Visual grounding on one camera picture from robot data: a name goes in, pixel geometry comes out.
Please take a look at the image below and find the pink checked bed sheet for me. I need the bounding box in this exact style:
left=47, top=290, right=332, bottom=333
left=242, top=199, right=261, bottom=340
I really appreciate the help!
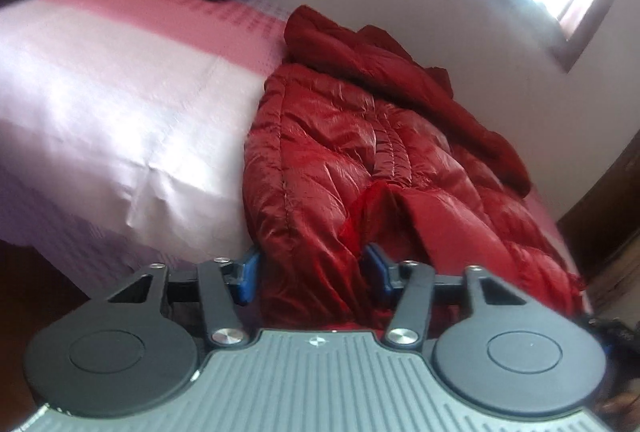
left=1, top=0, right=291, bottom=295

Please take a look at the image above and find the red puffer coat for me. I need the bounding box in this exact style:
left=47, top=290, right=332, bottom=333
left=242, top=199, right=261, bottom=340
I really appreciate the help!
left=242, top=6, right=585, bottom=330

